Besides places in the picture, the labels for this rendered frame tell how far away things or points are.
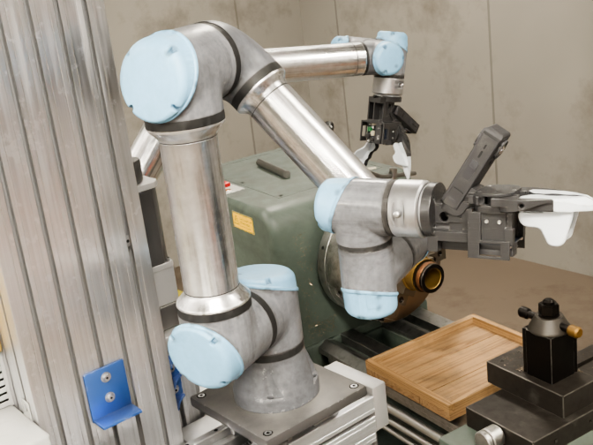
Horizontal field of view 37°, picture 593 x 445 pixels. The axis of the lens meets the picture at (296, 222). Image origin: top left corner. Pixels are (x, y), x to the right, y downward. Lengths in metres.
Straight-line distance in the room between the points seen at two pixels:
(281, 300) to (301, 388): 0.16
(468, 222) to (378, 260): 0.15
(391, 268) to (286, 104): 0.30
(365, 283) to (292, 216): 1.09
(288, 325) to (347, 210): 0.36
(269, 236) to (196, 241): 0.96
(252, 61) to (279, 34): 4.58
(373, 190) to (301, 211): 1.14
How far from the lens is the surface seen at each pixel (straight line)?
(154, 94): 1.23
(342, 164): 1.31
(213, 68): 1.26
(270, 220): 2.24
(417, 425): 2.16
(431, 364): 2.21
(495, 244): 1.10
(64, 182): 1.42
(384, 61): 2.00
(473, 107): 5.11
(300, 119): 1.32
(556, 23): 4.70
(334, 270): 2.23
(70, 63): 1.40
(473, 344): 2.29
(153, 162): 1.98
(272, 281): 1.43
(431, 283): 2.22
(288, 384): 1.50
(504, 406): 1.86
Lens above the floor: 1.92
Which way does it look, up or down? 18 degrees down
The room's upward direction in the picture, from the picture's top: 7 degrees counter-clockwise
